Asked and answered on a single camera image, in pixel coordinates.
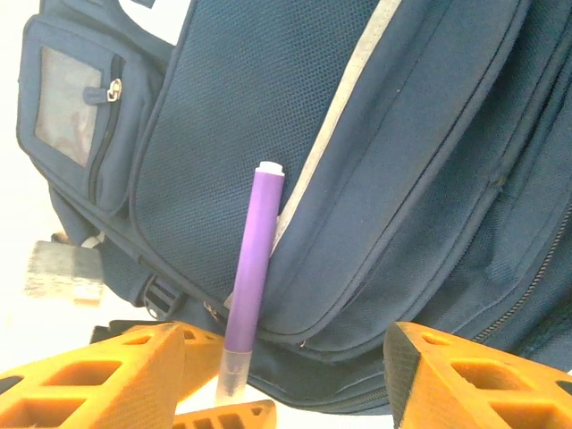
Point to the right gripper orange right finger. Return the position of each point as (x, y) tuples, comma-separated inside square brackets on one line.
[(438, 402)]

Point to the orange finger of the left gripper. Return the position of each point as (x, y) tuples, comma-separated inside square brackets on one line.
[(203, 357), (268, 413)]

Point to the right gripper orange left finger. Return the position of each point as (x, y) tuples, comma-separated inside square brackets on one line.
[(147, 357)]

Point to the purple marker pen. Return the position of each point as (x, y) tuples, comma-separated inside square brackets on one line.
[(254, 250)]

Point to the navy blue backpack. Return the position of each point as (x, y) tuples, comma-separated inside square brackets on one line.
[(402, 179)]

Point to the clear plastic small package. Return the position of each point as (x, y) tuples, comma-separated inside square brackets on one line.
[(62, 268)]

